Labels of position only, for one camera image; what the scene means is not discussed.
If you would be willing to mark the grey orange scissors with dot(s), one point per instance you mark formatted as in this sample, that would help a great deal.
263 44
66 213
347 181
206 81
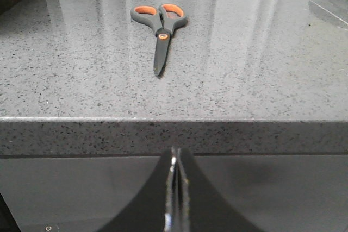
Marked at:
163 21

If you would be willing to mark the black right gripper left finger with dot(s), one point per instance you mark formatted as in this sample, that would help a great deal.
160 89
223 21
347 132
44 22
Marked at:
153 207

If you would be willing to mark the grey cabinet door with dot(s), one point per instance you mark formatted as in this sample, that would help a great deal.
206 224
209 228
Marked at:
276 192

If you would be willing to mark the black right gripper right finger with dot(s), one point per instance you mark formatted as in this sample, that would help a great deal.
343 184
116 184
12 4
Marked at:
201 206

